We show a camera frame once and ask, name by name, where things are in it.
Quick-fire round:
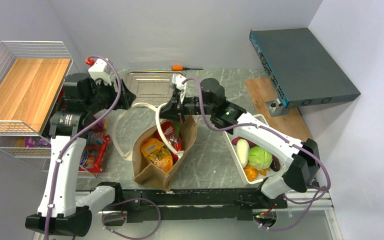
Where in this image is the silver metal tray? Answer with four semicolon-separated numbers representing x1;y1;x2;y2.
123;70;185;107

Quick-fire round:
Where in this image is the burlap grocery bag pink print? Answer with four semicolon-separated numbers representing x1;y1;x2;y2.
112;101;200;192

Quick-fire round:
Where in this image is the blue grey network switch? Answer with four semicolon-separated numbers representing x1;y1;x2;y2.
249;28;361;108

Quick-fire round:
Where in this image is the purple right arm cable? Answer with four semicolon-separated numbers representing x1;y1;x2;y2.
182;77;332;232

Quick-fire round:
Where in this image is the orange handle screwdriver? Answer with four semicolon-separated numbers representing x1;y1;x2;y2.
171;65;203;71

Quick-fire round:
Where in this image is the white wire shelf rack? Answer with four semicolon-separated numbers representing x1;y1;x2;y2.
0;40;79;172

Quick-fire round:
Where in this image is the orange snack bag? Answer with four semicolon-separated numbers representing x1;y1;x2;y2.
140;138;174;173

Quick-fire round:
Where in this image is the green cabbage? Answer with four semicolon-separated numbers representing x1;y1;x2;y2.
248;146;273;170

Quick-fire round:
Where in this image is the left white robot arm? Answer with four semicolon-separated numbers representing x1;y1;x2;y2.
25;55;136;239

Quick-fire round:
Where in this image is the orange ginger root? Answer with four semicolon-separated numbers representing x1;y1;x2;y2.
243;165;271;182

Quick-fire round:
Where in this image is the purple eggplant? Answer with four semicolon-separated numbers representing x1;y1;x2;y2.
269;155;281;172

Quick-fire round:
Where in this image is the colourful snack pack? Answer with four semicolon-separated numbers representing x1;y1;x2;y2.
78;131;112;174

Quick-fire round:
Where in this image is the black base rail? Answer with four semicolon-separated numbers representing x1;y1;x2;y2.
103;187;288;223

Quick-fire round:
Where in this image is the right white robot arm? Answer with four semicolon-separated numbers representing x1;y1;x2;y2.
155;74;321;208

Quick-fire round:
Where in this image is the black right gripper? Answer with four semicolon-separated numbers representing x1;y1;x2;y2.
156;90;215;124

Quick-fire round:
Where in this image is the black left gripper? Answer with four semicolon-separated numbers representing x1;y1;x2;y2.
84;77;136;115

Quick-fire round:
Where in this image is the magenta sweet potato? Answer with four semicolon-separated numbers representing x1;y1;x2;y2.
231;136;257;148

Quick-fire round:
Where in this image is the green bumpy cucumber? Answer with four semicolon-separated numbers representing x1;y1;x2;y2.
171;121;182;136

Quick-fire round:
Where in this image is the purple snack bag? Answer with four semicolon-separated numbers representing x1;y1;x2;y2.
24;136;51;148

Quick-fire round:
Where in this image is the red candy bag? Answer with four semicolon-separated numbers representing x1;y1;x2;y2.
160;121;183;152

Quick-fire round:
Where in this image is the wooden board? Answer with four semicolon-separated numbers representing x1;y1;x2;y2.
244;77;313;141

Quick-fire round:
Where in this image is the white eggplant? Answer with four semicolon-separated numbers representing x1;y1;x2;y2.
236;139;250;168

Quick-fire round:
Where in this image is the white perforated plastic basket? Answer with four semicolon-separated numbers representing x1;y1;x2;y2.
223;113;297;186

